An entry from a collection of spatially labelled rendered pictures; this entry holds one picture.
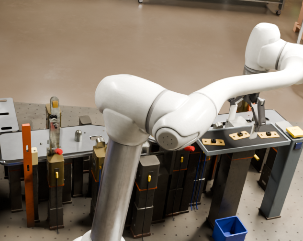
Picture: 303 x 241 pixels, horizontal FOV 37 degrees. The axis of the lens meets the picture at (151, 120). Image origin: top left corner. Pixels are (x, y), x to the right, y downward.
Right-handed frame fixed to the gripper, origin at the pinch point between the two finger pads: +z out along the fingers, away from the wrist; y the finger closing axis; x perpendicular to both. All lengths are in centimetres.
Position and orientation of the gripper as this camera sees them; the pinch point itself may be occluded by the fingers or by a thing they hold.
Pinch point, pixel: (241, 126)
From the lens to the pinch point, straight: 179.1
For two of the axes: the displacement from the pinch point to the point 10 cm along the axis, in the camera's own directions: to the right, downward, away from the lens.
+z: -1.0, 8.5, 5.2
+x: -8.7, 1.8, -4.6
